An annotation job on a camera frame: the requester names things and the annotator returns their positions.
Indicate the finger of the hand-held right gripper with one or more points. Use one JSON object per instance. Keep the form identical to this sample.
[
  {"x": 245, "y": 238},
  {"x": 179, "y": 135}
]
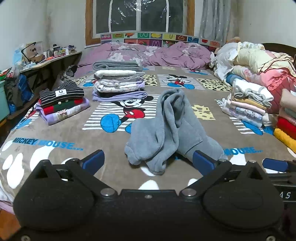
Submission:
[{"x": 275, "y": 165}]

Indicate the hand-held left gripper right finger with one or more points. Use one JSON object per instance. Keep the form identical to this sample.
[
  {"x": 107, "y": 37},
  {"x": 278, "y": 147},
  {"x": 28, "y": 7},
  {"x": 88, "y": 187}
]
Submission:
[{"x": 203, "y": 162}]

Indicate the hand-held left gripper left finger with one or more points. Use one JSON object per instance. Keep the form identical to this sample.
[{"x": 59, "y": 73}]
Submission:
[{"x": 93, "y": 160}]

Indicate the grey fleece pants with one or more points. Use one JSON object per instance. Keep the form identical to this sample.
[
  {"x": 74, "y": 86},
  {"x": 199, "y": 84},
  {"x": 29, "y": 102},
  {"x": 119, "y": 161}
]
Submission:
[{"x": 166, "y": 129}]

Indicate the pastel folded clothes stack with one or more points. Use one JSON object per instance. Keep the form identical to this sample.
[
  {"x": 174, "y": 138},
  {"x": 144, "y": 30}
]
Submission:
[{"x": 247, "y": 104}]

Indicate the grey and purple clothes stack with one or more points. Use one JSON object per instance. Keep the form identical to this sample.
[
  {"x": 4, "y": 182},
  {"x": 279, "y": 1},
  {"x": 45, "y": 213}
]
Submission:
[{"x": 118, "y": 85}]

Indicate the dark clothes heap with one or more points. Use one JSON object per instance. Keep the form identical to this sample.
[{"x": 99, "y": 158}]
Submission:
[{"x": 19, "y": 90}]

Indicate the yellow folded cloth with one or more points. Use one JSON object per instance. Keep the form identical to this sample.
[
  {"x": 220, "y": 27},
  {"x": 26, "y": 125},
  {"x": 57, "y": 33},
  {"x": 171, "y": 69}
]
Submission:
[{"x": 285, "y": 139}]

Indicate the cartoon mouse printed blanket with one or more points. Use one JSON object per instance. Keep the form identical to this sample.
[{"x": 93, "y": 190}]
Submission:
[{"x": 69, "y": 129}]

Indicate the red folded cloth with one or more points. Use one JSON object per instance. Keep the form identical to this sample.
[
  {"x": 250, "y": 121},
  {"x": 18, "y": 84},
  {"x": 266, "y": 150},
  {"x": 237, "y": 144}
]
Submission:
[{"x": 286, "y": 125}]

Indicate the purple floral folded garment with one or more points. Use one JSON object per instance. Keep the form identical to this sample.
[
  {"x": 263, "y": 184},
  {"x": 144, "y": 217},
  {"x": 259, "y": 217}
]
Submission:
[{"x": 62, "y": 115}]

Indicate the red and green folded garment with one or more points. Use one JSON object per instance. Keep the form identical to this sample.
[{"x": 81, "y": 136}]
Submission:
[{"x": 67, "y": 105}]

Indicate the pale pink cloth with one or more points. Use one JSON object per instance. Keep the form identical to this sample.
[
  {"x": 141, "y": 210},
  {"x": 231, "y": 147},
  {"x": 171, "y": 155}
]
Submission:
[{"x": 289, "y": 99}]

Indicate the black striped folded garment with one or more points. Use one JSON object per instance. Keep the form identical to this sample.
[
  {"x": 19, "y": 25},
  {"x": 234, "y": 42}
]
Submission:
[{"x": 69, "y": 89}]

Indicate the black white patterned cloth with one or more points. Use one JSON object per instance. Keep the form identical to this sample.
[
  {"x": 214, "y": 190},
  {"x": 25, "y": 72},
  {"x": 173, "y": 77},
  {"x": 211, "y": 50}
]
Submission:
[{"x": 69, "y": 73}]

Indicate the white crumpled quilt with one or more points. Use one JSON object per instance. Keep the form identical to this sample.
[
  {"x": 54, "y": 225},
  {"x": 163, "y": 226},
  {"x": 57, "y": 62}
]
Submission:
[{"x": 223, "y": 60}]

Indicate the dark wooden desk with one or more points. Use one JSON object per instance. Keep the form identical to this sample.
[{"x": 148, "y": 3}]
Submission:
[{"x": 57, "y": 61}]

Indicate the pale green cabinet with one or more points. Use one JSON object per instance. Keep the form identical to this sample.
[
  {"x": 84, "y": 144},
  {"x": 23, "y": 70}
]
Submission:
[{"x": 3, "y": 99}]

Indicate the cream quilt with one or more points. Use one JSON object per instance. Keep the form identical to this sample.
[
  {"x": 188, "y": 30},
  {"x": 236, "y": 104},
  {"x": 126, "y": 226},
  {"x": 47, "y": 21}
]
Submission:
[{"x": 254, "y": 58}]

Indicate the purple floral duvet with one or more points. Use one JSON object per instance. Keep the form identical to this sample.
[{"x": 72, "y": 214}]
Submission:
[{"x": 180, "y": 55}]

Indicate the clutter of small bottles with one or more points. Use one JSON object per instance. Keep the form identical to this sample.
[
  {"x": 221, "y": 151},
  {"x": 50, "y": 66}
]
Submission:
[{"x": 61, "y": 49}]

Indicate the dark wooden bed headboard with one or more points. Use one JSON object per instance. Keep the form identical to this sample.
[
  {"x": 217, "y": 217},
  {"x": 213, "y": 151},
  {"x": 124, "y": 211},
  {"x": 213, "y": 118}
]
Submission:
[{"x": 281, "y": 47}]

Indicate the cardboard box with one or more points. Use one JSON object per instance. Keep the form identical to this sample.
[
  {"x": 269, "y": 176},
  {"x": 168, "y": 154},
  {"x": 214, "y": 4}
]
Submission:
[{"x": 34, "y": 49}]

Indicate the colourful alphabet foam headboard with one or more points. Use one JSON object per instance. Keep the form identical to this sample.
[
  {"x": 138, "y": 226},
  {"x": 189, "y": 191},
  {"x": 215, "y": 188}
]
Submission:
[{"x": 143, "y": 36}]

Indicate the grey patterned curtain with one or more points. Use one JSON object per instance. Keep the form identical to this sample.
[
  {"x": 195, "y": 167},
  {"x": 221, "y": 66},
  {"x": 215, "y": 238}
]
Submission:
[{"x": 212, "y": 18}]

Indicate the window with wooden frame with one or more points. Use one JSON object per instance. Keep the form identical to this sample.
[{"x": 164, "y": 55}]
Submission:
[{"x": 150, "y": 14}]

